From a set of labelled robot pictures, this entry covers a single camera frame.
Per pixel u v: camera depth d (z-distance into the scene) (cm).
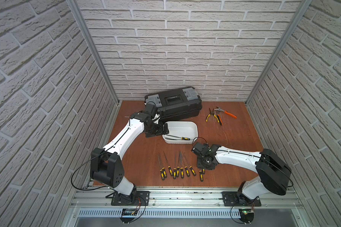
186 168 84
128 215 71
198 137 92
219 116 110
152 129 70
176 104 95
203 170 83
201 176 81
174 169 83
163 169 83
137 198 73
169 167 85
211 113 111
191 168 84
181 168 83
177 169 83
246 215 70
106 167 43
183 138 96
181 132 100
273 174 44
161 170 83
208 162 61
